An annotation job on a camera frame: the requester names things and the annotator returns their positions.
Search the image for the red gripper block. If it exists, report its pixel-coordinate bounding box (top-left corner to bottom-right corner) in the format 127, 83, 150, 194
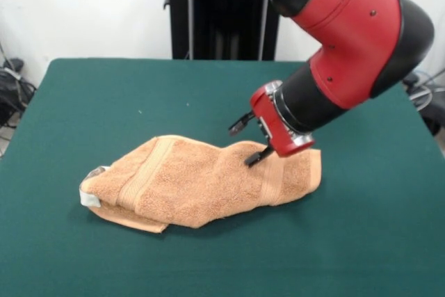
228, 81, 316, 166

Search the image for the tan terry towel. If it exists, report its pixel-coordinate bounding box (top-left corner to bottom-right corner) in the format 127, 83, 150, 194
79, 133, 323, 234

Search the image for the dark green table cloth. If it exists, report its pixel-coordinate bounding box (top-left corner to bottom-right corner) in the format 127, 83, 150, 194
0, 57, 445, 297

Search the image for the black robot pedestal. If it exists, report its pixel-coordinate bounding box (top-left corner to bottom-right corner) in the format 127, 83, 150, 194
162, 0, 289, 61

